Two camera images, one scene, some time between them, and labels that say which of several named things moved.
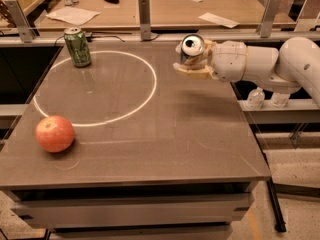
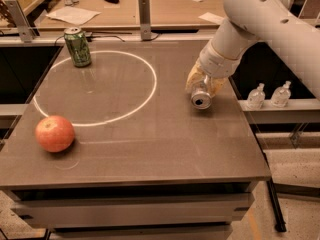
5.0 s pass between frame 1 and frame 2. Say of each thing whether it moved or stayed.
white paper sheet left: stayed
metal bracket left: stayed
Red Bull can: moved
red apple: stayed
